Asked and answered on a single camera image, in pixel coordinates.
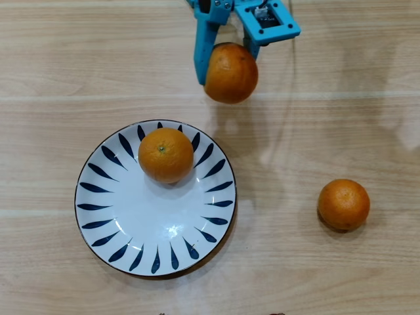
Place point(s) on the orange with green stem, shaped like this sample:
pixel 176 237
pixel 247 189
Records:
pixel 165 157

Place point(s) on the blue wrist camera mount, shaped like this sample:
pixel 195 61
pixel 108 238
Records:
pixel 279 31

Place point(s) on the plain orange fruit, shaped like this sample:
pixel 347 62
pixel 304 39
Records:
pixel 231 75
pixel 343 204

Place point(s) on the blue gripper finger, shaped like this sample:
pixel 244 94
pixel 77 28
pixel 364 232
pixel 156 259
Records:
pixel 202 49
pixel 253 50

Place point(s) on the white plate blue leaf pattern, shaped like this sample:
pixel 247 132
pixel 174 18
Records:
pixel 154 216

